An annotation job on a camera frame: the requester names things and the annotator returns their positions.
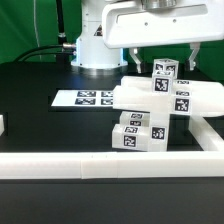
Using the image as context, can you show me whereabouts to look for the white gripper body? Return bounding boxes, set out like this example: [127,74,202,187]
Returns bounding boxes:
[102,0,224,48]

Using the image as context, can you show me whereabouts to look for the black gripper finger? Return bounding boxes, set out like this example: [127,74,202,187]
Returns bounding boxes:
[186,42,201,71]
[129,48,143,73]

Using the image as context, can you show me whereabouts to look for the white chair backrest part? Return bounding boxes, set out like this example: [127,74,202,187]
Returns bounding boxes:
[113,76,224,117]

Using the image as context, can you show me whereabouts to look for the white small chair post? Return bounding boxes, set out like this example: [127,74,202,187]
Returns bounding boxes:
[119,111,150,127]

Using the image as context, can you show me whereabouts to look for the white tagged nut cube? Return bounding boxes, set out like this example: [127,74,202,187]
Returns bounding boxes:
[153,76,172,94]

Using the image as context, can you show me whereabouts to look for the white chair seat part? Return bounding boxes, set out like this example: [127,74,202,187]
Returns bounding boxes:
[148,112,170,152]

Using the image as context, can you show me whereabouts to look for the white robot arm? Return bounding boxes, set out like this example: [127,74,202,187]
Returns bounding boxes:
[72,0,224,73]

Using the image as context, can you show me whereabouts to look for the black cables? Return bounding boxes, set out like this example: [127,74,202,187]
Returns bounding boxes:
[13,0,78,63]

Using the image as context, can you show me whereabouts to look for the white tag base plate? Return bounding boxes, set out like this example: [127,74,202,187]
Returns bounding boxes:
[52,90,113,107]

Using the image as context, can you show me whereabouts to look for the white U-shaped fence frame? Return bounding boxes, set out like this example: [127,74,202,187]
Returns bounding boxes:
[0,112,224,180]

